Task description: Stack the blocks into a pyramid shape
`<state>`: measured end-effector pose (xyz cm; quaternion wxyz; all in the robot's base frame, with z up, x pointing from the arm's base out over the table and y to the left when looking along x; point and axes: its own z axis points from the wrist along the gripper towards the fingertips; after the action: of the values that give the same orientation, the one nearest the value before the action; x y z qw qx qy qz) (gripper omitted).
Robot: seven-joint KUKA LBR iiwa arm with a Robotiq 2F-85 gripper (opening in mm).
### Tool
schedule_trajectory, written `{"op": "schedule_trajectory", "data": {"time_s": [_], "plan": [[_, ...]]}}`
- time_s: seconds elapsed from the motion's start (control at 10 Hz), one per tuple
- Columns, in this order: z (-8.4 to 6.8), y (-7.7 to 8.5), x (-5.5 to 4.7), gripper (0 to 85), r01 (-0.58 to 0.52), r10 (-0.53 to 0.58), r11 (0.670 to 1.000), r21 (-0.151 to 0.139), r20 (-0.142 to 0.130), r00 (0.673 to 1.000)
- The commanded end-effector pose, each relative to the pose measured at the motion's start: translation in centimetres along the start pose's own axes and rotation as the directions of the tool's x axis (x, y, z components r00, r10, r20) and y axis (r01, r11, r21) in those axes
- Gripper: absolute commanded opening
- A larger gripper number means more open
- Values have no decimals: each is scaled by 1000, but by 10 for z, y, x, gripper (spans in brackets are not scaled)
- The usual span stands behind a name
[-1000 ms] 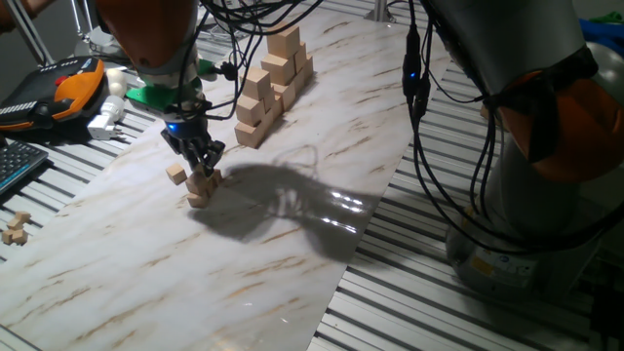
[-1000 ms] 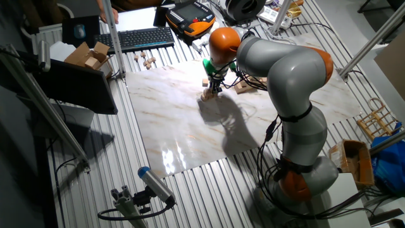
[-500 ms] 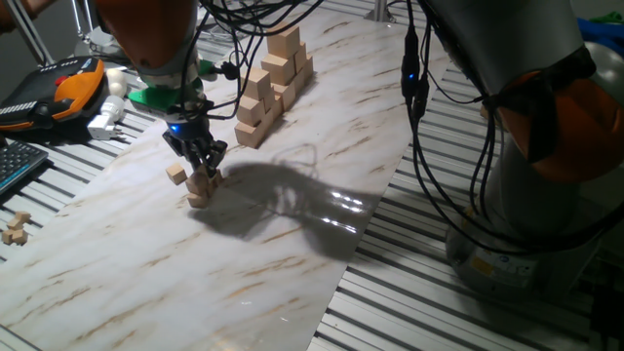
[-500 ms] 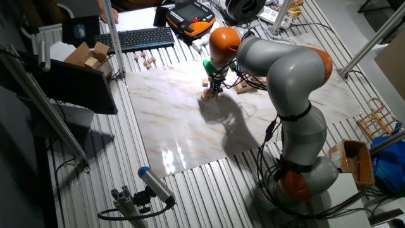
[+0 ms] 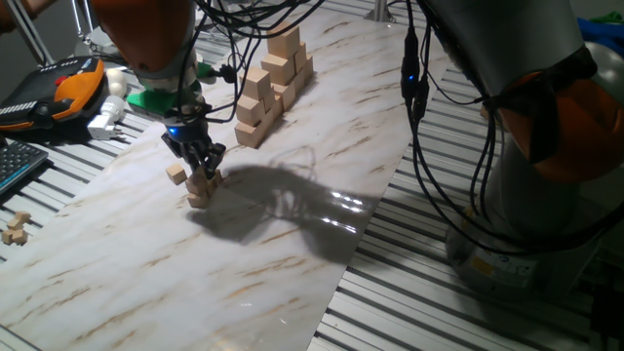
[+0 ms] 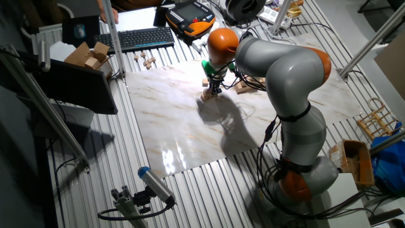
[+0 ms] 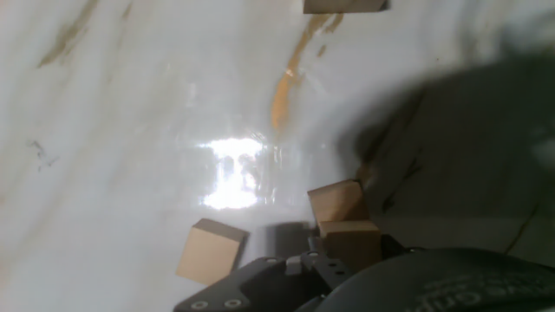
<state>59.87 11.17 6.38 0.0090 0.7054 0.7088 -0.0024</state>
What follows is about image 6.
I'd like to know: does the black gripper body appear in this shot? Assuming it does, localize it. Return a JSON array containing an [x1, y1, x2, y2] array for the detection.
[[208, 75, 225, 90]]

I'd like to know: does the silver camera blue cap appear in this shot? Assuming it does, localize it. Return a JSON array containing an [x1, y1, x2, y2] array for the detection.
[[137, 166, 177, 205]]

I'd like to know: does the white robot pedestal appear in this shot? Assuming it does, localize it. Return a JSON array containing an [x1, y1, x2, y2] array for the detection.
[[311, 172, 373, 228]]

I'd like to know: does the aluminium frame post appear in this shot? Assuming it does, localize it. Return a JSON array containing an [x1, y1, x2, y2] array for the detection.
[[270, 0, 294, 35], [368, 129, 405, 156], [101, 0, 127, 82], [337, 1, 405, 82]]

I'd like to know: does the person's bare hand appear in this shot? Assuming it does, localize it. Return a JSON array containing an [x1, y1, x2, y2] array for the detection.
[[99, 8, 120, 25]]

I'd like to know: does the black computer keyboard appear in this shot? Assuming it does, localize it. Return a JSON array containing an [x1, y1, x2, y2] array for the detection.
[[94, 26, 175, 55]]

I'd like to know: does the orange cardboard box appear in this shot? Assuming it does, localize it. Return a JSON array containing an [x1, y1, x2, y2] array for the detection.
[[328, 139, 376, 190]]

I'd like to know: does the black round spool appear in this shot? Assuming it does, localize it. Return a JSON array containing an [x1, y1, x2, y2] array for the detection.
[[225, 0, 267, 22]]

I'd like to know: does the black camera cable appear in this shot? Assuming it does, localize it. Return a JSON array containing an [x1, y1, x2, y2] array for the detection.
[[97, 202, 175, 222]]

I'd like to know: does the short aluminium profile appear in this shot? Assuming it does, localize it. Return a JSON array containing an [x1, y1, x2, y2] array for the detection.
[[110, 185, 149, 228]]

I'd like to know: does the brown cardboard sheet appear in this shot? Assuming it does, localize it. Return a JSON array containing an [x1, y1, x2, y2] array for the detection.
[[374, 31, 405, 102]]

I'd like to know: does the gold coloured object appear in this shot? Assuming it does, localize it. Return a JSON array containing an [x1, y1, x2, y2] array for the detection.
[[286, 1, 304, 19]]

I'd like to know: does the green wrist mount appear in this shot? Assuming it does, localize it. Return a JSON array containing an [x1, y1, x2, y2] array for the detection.
[[201, 59, 237, 79]]

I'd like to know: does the aluminium frame beam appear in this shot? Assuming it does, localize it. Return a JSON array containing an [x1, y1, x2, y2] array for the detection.
[[0, 44, 92, 174]]

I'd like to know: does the wooden rack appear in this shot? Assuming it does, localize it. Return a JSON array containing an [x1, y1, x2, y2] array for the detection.
[[356, 97, 402, 142]]

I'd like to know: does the white power strip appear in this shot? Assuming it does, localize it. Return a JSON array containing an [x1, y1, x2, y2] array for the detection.
[[256, 5, 292, 30]]

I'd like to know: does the open cardboard box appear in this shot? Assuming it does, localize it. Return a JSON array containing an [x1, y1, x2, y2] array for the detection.
[[64, 41, 114, 79]]

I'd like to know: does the black phone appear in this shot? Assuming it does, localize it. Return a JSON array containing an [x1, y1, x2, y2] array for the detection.
[[153, 6, 169, 28]]

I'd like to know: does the marble pattern sheet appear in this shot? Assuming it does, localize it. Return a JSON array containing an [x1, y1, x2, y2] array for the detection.
[[125, 31, 363, 179]]

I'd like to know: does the orange black teach pendant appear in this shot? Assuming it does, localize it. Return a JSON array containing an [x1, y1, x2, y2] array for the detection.
[[165, 1, 217, 39]]

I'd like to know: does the blue bag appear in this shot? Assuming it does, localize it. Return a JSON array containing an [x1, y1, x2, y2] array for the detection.
[[370, 122, 405, 196]]

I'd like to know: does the black mouse pad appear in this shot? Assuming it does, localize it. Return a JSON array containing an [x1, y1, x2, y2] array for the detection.
[[61, 15, 102, 48]]

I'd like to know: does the black camera clamp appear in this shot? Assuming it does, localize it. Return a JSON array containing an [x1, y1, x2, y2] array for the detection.
[[132, 186, 156, 215]]

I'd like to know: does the black monitor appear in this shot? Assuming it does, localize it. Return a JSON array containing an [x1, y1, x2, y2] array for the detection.
[[31, 58, 118, 115]]

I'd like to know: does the grey computer mouse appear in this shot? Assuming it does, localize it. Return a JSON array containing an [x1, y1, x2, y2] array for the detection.
[[73, 24, 87, 39]]

